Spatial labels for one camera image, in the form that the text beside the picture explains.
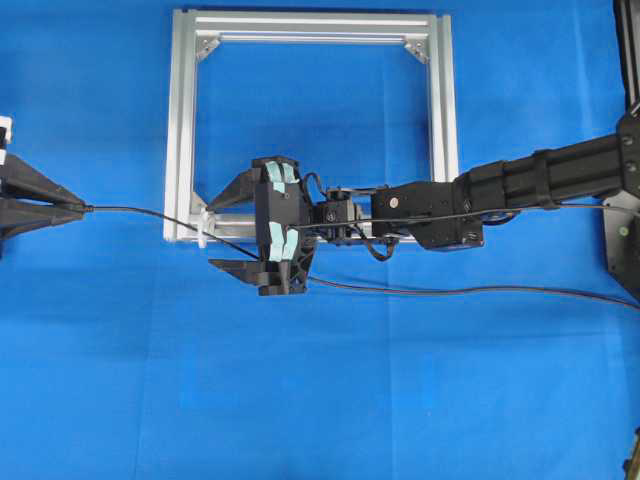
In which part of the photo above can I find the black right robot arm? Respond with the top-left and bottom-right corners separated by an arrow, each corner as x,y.
191,109 -> 639,296

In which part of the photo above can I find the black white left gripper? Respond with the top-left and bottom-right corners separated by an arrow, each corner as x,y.
0,116 -> 86,250

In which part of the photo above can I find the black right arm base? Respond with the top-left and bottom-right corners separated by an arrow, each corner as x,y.
603,192 -> 639,300

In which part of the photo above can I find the square aluminium extrusion frame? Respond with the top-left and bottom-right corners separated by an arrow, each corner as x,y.
163,8 -> 459,245

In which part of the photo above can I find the blue mesh table mat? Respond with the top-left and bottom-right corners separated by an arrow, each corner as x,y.
1,1 -> 639,479

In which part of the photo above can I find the thin black wire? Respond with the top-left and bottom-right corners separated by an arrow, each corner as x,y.
82,197 -> 640,312

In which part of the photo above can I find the black right gripper taped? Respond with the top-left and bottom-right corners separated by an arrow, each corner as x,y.
206,156 -> 317,295

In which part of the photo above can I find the white string loop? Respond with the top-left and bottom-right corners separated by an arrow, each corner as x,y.
195,209 -> 217,250

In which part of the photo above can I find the black rail at right edge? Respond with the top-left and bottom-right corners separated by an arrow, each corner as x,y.
613,0 -> 639,111

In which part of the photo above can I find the yellow black object bottom right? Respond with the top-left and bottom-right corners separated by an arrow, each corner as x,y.
622,427 -> 640,480

